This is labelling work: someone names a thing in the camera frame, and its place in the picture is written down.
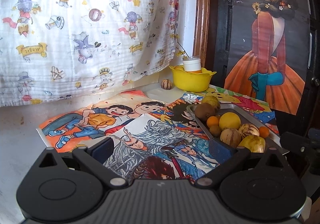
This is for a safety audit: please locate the small brown round fruit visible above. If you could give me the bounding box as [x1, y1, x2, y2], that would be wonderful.
[209, 125, 222, 138]

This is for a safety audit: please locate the large yellow-brown mango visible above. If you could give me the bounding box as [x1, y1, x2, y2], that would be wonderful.
[239, 135, 266, 153]

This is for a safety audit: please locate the striped pepino melon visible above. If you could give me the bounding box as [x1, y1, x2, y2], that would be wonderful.
[238, 124, 260, 139]

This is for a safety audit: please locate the yellow lemon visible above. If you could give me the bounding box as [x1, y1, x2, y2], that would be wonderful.
[219, 112, 241, 130]

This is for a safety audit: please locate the small orange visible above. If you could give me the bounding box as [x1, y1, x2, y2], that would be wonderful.
[206, 116, 219, 128]
[259, 126, 270, 138]

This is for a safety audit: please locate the brown kiwi fruit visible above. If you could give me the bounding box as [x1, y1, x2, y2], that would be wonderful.
[194, 103, 216, 121]

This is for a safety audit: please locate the green-yellow mango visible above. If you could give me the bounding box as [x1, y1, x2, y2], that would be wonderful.
[201, 96, 220, 112]

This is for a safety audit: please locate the metal tray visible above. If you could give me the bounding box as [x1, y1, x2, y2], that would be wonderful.
[187, 104, 289, 155]

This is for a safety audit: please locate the colourful cartoon drawings mat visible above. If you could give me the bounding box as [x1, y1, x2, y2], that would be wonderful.
[38, 88, 277, 182]

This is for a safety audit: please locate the yellow plastic bowl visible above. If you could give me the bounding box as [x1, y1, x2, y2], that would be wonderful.
[169, 66, 217, 93]

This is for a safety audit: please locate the white and orange jar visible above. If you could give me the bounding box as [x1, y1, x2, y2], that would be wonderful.
[182, 56, 202, 73]

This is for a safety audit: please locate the yellow fruit inside bowl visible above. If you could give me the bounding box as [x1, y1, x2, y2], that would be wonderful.
[174, 66, 184, 71]

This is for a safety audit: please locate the painted girl poster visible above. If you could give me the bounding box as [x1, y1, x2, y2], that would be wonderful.
[225, 0, 310, 114]

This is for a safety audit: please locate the white cartoon print curtain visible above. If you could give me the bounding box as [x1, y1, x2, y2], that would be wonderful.
[1, 0, 178, 106]

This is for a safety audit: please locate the brown wooden frame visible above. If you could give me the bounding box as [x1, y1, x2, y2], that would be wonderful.
[193, 0, 210, 67]

